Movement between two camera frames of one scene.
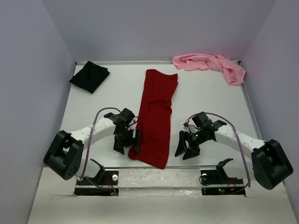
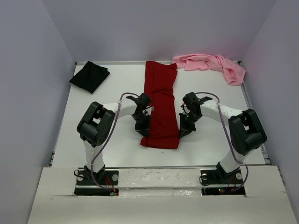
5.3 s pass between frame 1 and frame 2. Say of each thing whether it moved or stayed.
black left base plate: stayed
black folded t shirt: stayed
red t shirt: moved
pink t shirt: stayed
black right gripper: moved
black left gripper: moved
